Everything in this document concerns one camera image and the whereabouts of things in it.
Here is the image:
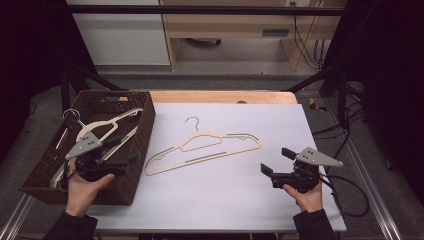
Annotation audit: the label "yellow and black tool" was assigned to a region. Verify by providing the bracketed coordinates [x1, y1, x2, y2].
[308, 97, 328, 113]

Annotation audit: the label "person's left hand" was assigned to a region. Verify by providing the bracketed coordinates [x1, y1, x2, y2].
[64, 158, 116, 218]

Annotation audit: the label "beige clothes hanger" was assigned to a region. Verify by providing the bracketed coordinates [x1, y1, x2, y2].
[50, 108, 144, 189]
[143, 116, 263, 177]
[49, 108, 144, 189]

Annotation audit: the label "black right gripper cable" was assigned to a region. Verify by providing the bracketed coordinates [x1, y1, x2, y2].
[319, 172, 370, 218]

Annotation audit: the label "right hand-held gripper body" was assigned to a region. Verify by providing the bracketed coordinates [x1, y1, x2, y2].
[270, 147, 344, 194]

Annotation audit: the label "black floor cables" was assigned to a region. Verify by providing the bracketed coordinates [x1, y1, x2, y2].
[311, 83, 368, 158]

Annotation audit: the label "black curtain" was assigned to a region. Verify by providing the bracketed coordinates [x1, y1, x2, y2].
[0, 0, 98, 161]
[319, 0, 424, 204]

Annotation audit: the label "white table sheet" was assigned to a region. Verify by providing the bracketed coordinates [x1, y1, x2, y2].
[87, 102, 347, 233]

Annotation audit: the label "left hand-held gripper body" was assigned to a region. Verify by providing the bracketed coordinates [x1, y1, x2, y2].
[63, 132, 129, 183]

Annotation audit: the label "person's right hand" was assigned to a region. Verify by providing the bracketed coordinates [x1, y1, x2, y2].
[282, 161, 324, 213]

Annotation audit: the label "white cabinet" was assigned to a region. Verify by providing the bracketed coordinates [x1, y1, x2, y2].
[65, 0, 171, 66]

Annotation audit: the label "brown woven plastic basket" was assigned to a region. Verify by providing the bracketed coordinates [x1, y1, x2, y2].
[18, 89, 157, 207]

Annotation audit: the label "light wooden desk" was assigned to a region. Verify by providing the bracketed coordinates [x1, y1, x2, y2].
[159, 0, 348, 72]

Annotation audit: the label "black horizontal bar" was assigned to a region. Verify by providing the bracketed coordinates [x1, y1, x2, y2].
[63, 4, 346, 17]

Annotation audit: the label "wooden table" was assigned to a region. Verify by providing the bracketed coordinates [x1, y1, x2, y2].
[149, 90, 298, 105]

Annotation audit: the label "black hanging cables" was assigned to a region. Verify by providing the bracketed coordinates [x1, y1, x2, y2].
[289, 1, 326, 71]

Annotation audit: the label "aluminium rail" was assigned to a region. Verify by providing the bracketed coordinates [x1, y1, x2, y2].
[324, 99, 403, 240]
[0, 194, 36, 240]

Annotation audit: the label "black metal stand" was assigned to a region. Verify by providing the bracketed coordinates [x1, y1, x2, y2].
[59, 64, 129, 118]
[286, 63, 351, 129]

